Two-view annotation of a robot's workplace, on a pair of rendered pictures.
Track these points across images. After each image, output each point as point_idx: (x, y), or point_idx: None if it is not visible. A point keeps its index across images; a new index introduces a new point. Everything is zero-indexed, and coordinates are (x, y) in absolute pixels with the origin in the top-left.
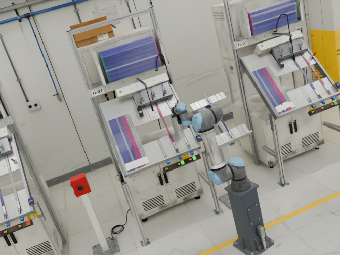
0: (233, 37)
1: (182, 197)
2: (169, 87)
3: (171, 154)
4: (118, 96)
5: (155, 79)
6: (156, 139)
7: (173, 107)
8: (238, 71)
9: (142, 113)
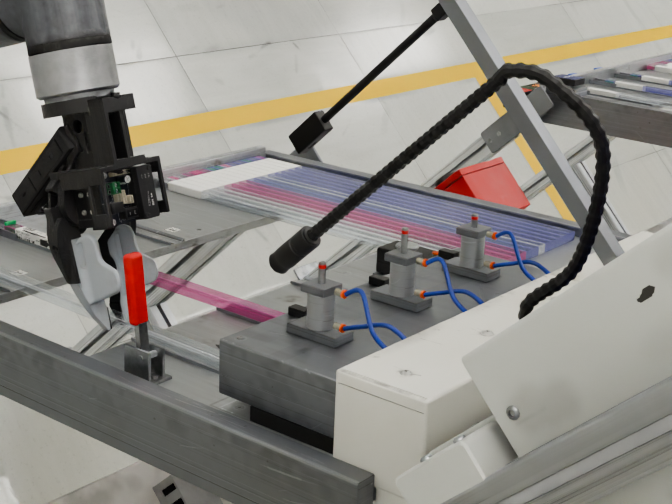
0: None
1: None
2: (289, 361)
3: (40, 221)
4: (641, 231)
5: (484, 340)
6: (186, 240)
7: (143, 154)
8: None
9: (388, 247)
